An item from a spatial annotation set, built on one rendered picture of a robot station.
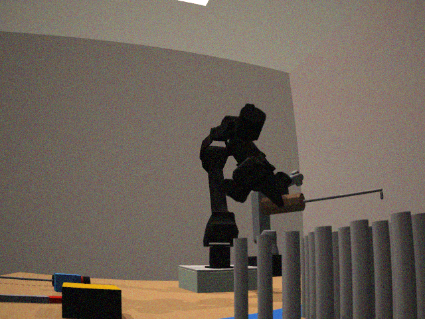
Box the blue block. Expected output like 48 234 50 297
54 273 81 292

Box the blue taped strip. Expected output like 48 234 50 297
220 308 282 319

